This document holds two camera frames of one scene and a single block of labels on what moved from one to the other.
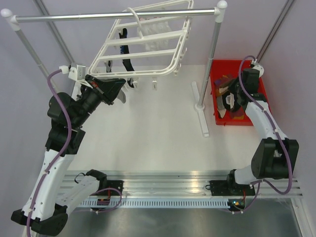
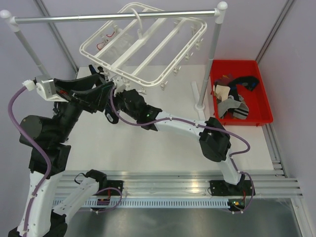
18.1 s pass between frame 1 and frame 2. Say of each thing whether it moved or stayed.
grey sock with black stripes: moved
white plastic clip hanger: moved
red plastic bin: stayed
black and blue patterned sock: moved
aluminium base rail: stayed
